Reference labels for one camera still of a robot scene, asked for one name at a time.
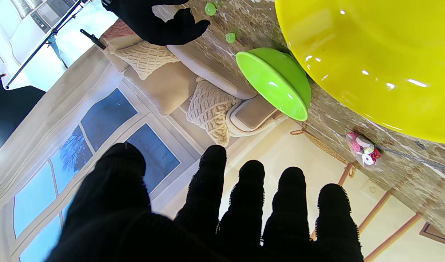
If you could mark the white sheer curtain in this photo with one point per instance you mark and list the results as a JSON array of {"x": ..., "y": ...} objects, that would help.
[{"x": 51, "y": 116}]

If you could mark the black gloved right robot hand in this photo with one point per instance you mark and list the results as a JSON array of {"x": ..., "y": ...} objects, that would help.
[{"x": 142, "y": 18}]

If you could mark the green plastic bowl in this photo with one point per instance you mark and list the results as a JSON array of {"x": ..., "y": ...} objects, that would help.
[{"x": 273, "y": 83}]

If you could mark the yellow plastic bowl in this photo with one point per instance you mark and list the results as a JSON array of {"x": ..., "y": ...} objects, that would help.
[{"x": 371, "y": 62}]

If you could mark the beige knitted cushion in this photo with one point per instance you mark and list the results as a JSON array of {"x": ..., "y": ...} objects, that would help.
[
  {"x": 211, "y": 109},
  {"x": 146, "y": 58}
]

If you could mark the beige sofa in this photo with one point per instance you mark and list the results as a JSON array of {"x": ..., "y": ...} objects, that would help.
[{"x": 164, "y": 91}]

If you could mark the black backdrop clamp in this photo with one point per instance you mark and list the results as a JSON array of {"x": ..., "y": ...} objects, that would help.
[{"x": 93, "y": 39}]

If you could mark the round green candy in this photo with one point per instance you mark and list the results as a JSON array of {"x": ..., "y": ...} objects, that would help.
[
  {"x": 210, "y": 8},
  {"x": 230, "y": 37}
]

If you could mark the white framed window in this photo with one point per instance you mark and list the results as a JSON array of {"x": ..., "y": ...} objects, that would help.
[{"x": 106, "y": 116}]

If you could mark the pink knitted cushion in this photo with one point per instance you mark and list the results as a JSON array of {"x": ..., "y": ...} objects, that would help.
[{"x": 122, "y": 31}]

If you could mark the pink white wrapped candy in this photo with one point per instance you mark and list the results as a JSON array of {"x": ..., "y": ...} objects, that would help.
[{"x": 364, "y": 151}]

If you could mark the black light stand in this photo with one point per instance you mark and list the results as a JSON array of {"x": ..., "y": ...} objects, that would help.
[{"x": 50, "y": 38}]

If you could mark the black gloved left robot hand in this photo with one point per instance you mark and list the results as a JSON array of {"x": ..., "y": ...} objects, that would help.
[{"x": 135, "y": 225}]

